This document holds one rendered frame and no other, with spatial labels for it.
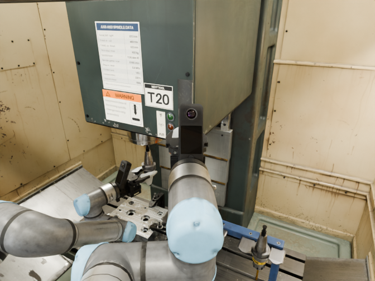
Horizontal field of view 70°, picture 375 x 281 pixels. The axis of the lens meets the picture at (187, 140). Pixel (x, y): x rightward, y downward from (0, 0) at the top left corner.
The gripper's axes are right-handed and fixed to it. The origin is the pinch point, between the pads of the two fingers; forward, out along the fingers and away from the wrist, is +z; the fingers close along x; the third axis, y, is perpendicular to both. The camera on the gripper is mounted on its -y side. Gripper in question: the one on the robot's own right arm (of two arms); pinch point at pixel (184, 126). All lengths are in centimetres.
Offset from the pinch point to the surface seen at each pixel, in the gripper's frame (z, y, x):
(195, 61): 11.7, -13.4, 3.4
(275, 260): 4, 52, 31
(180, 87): 12.8, -6.4, -0.6
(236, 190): 71, 71, 34
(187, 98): 11.6, -3.4, 1.3
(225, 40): 29.8, -17.1, 14.2
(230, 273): 24, 84, 22
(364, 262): 31, 89, 92
